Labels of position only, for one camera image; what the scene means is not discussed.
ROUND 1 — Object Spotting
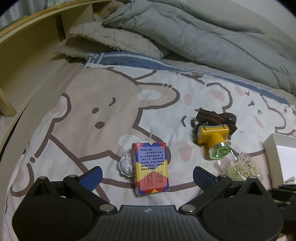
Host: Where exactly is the cartoon bear blanket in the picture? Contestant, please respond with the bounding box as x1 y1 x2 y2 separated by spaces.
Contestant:
3 53 295 240

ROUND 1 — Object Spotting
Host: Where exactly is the bag of rubber bands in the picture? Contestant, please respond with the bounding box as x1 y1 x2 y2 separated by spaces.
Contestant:
216 149 263 181

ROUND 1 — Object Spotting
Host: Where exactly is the colourful playing card box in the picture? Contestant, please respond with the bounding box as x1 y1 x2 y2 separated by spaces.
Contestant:
132 142 170 196

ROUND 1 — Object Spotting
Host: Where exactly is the grey green duvet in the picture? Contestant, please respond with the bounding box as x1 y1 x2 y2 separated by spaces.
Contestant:
104 1 295 93

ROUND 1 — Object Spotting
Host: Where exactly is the white string ball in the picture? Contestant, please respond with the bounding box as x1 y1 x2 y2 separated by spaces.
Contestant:
118 152 134 178

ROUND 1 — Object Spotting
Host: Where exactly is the beige fleece pillow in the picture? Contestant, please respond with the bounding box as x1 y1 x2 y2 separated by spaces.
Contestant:
54 21 170 59

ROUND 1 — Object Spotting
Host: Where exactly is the yellow headlamp with strap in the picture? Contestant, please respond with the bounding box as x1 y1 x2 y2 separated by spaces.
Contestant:
191 108 237 160

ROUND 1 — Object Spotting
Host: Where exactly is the white shallow cardboard tray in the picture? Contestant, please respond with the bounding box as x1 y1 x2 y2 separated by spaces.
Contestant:
263 133 296 188

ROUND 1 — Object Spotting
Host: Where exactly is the yellow wooden bed frame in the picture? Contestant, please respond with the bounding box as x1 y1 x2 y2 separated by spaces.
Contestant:
0 0 112 149

